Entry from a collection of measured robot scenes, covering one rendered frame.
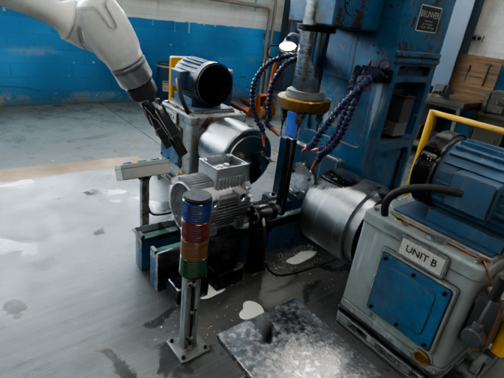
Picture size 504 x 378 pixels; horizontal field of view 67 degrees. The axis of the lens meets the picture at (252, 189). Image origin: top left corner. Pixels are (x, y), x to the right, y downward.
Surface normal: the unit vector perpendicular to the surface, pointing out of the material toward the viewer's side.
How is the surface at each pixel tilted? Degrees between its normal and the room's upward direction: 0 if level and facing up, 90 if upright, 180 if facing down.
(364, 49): 90
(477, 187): 90
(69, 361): 0
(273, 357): 0
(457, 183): 90
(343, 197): 43
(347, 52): 90
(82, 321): 0
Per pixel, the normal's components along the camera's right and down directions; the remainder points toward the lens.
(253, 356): 0.11, -0.90
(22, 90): 0.61, 0.39
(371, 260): -0.79, 0.16
